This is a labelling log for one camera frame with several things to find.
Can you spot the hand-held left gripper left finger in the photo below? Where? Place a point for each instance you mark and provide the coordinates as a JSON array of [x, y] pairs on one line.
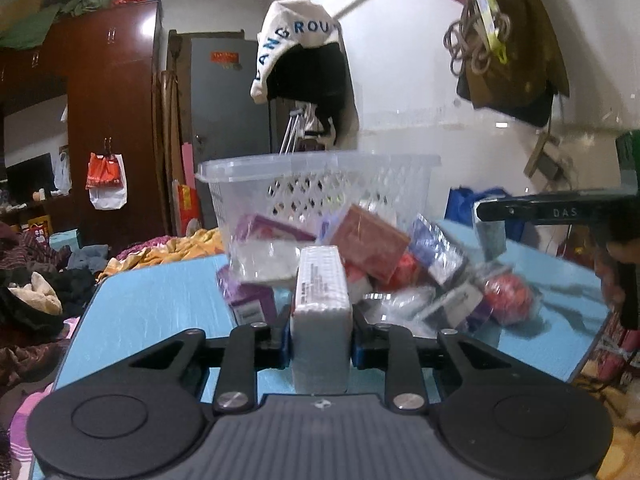
[[284, 340]]

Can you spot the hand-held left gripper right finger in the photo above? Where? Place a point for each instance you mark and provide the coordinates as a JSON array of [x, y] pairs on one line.
[[358, 340]]

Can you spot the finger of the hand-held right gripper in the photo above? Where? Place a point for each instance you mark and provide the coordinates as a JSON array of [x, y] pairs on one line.
[[530, 210]]

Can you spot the white rectangular box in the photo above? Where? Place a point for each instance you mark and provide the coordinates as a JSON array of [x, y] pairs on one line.
[[320, 310]]

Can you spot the red round packet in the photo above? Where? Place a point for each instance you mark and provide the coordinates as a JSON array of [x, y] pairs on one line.
[[507, 292]]

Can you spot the red-brown box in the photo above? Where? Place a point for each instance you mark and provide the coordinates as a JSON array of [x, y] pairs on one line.
[[370, 245]]

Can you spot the clear plastic basket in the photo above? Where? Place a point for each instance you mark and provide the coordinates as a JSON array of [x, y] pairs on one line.
[[320, 180]]

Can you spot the person's right hand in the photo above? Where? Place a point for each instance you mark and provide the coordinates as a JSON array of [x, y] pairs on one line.
[[625, 252]]

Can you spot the grey power adapter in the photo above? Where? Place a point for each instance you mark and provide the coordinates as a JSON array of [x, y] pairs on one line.
[[550, 160]]

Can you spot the purple box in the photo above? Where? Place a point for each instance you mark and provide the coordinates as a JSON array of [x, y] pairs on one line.
[[247, 300]]

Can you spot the blue fabric bag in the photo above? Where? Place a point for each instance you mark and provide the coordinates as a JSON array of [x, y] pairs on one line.
[[465, 205]]

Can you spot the clear packet with white pad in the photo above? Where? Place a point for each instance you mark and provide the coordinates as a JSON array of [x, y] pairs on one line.
[[262, 260]]

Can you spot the small red packet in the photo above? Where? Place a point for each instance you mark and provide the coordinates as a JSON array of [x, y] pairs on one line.
[[407, 270]]

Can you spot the dark wrapped packet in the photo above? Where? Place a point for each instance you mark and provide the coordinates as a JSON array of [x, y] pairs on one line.
[[452, 300]]

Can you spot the purple silver packet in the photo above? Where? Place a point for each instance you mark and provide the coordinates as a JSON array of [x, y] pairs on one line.
[[435, 250]]

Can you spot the purple flat packet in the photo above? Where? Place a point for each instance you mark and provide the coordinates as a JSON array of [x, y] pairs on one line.
[[270, 225]]

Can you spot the yellow printed blanket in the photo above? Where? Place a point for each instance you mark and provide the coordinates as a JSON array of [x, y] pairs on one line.
[[170, 255]]

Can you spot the brown hanging bag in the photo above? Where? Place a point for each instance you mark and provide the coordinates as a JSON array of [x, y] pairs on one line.
[[520, 60]]

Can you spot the red and yellow carton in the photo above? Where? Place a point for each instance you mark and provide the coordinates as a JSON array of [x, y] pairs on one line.
[[187, 205]]

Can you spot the pink cardboard sheet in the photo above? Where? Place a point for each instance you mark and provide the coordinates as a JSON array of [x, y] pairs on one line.
[[188, 160]]

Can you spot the grey metal door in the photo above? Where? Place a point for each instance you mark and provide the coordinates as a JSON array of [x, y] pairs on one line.
[[220, 110]]

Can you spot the red and white plastic bag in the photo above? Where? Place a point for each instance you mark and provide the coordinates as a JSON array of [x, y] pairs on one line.
[[105, 180]]

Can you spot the teal box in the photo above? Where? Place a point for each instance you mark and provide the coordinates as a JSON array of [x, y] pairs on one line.
[[65, 240]]

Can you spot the beige plush cloth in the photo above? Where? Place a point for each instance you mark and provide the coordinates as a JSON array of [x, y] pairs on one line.
[[42, 296]]

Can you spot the wooden poles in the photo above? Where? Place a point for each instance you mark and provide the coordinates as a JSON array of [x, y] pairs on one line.
[[170, 110]]

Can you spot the pile of dark clothes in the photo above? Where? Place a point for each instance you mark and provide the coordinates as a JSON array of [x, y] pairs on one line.
[[30, 260]]

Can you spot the red yellow gift box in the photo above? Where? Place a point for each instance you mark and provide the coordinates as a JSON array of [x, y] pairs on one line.
[[39, 225]]

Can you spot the white and black hanging garment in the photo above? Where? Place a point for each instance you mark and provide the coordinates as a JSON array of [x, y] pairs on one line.
[[300, 55]]

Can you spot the pink striped blanket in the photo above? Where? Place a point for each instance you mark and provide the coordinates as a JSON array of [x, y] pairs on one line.
[[17, 425]]

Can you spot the brown wooden wardrobe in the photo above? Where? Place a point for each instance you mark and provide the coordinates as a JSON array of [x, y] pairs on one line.
[[115, 110]]

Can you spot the black monitor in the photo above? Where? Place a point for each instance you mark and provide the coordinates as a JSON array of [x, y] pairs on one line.
[[30, 175]]

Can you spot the green cloth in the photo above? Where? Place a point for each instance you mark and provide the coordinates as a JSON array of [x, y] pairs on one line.
[[30, 25]]

